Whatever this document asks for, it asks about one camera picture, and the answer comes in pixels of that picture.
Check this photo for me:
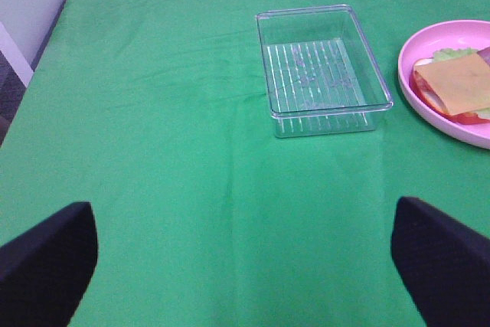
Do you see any yellow cheese slice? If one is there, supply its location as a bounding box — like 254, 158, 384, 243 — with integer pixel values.
413, 54, 489, 115

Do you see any green lettuce leaf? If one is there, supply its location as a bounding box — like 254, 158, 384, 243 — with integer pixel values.
432, 47, 489, 125

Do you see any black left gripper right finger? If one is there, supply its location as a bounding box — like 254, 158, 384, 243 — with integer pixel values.
390, 197, 489, 326

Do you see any bread slice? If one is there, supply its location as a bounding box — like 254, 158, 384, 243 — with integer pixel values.
409, 69, 489, 125

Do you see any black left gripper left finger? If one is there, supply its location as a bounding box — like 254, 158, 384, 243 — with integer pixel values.
1, 202, 98, 326

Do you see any clear left plastic tray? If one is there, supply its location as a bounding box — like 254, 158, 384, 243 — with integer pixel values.
256, 5, 394, 138

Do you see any green tablecloth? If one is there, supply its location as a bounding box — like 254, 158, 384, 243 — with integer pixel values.
1, 0, 489, 326

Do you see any pink round plate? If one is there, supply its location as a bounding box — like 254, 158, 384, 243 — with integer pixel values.
397, 19, 489, 149

